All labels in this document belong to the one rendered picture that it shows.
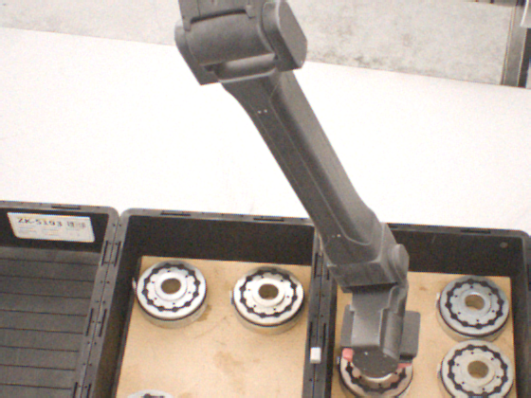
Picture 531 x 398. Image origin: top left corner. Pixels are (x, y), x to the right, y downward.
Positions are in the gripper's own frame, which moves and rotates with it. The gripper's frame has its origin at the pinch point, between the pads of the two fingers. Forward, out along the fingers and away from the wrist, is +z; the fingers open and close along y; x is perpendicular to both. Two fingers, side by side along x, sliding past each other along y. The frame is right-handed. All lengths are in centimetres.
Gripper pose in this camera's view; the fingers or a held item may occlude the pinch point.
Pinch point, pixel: (376, 362)
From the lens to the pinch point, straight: 145.7
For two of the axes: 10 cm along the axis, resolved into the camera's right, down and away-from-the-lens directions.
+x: 1.3, -7.9, 6.0
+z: 0.0, 6.1, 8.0
